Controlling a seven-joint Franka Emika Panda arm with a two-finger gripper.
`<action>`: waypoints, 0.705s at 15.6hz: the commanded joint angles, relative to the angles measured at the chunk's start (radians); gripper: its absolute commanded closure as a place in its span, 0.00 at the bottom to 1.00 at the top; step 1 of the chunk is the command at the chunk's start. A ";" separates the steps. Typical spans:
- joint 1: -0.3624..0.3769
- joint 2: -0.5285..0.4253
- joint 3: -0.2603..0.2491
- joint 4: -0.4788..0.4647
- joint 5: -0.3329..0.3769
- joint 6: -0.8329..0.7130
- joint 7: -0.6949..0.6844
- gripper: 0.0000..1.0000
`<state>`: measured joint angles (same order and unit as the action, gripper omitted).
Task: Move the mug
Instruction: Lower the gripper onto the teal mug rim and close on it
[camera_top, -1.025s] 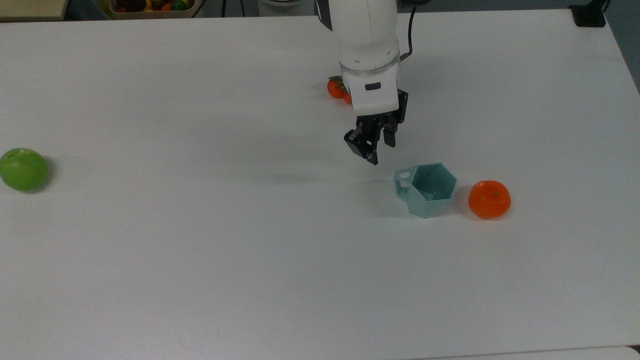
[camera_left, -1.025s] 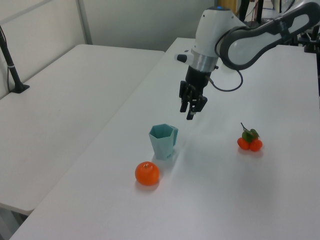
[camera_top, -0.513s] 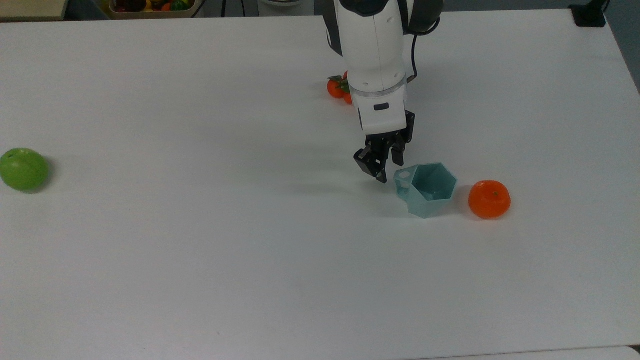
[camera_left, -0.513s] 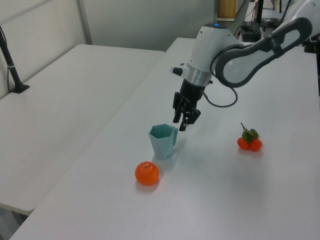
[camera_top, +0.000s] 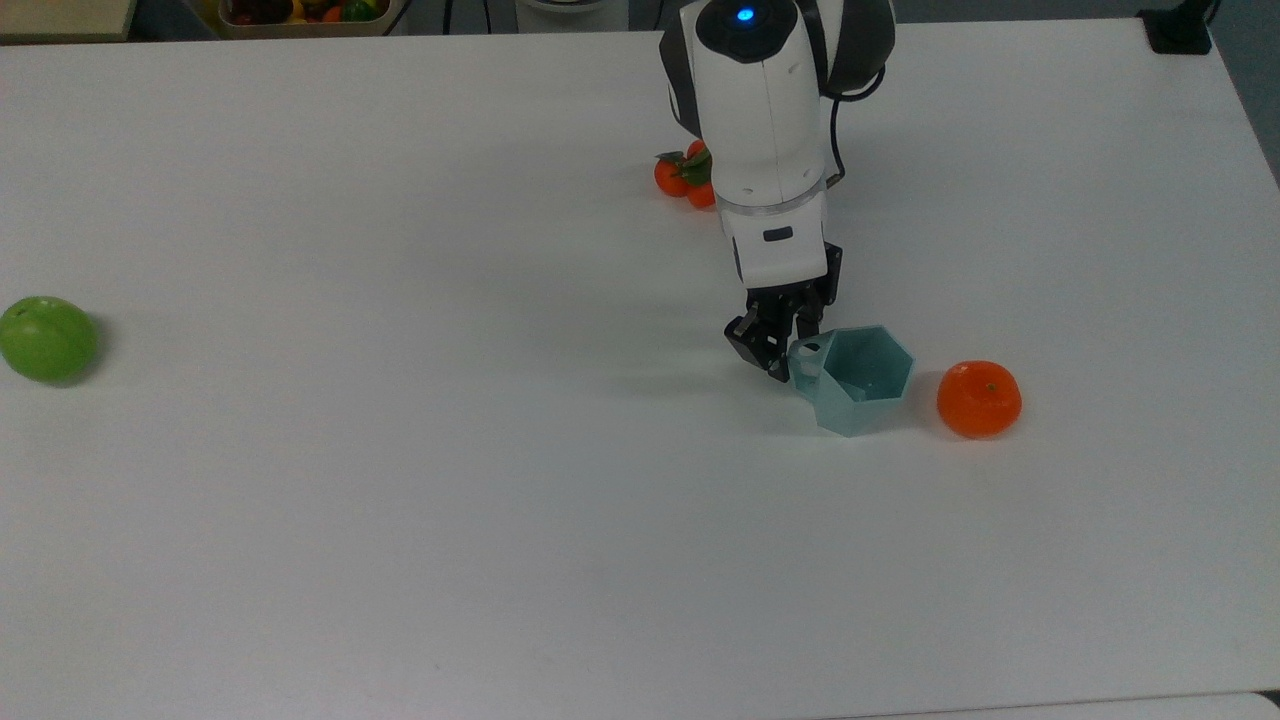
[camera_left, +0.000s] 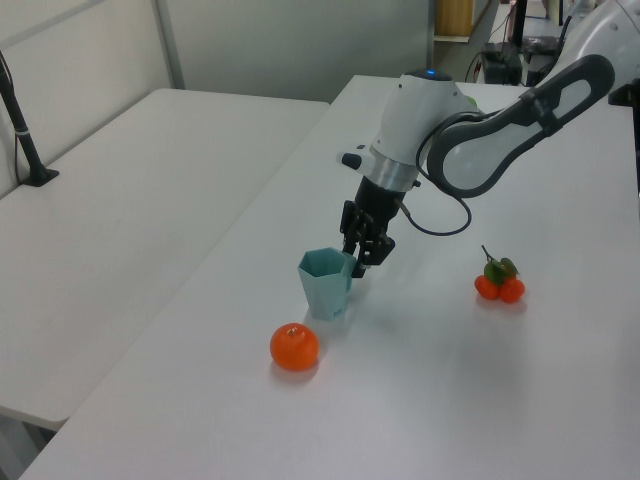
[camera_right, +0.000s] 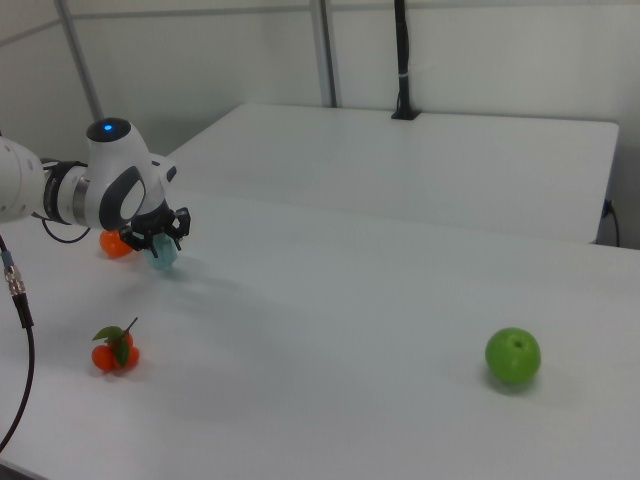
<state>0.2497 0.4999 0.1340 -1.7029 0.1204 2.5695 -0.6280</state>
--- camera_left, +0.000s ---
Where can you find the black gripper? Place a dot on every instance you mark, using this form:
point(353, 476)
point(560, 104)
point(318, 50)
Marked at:
point(379, 205)

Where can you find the teal hexagonal plastic mug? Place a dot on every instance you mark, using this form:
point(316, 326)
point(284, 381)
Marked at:
point(322, 287)

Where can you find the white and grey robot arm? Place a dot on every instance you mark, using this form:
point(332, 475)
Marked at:
point(425, 115)

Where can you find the large orange toy fruit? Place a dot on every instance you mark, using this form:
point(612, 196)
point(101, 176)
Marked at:
point(294, 347)

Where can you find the small oranges cluster with leaves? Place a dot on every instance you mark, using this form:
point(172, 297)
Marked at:
point(500, 285)

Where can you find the green toy apple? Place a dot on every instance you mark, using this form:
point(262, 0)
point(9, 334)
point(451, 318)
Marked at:
point(471, 101)

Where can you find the black equipment box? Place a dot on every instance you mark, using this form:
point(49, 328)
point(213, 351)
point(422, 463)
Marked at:
point(500, 62)

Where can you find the wooden board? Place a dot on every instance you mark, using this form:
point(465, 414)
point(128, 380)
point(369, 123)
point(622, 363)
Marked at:
point(452, 17)

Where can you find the black background stand pole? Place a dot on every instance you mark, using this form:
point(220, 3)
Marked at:
point(520, 22)

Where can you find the black desk clamp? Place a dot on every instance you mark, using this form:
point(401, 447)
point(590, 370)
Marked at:
point(625, 94)

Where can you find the aluminium partition corner post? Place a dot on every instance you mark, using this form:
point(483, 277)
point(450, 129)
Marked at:
point(170, 45)

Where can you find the black pole with base plate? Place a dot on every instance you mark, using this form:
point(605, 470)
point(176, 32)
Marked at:
point(19, 125)

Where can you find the grey table leg frame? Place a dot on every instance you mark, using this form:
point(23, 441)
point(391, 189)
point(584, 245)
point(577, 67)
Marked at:
point(15, 450)

